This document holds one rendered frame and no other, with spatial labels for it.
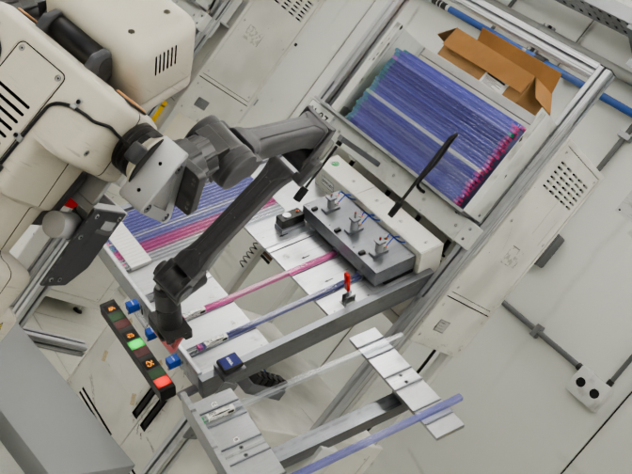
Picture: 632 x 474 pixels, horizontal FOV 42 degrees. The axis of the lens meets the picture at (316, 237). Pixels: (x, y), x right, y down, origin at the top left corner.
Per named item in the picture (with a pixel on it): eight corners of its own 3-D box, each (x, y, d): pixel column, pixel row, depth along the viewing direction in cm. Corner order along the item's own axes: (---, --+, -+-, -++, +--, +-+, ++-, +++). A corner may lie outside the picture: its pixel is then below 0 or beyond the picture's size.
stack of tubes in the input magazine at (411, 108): (457, 205, 219) (522, 123, 215) (343, 116, 250) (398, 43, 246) (477, 219, 229) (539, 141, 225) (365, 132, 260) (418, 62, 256)
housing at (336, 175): (415, 292, 228) (421, 253, 219) (313, 198, 258) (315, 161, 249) (436, 281, 232) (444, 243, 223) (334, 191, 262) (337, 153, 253)
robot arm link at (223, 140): (187, 134, 131) (211, 157, 130) (230, 112, 137) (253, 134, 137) (171, 170, 137) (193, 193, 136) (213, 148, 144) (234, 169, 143)
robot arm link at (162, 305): (147, 286, 181) (165, 298, 179) (170, 270, 186) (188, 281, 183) (150, 308, 186) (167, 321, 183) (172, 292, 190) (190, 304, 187)
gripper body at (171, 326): (173, 308, 195) (170, 286, 190) (193, 336, 189) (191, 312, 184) (148, 319, 192) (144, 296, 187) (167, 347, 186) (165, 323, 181)
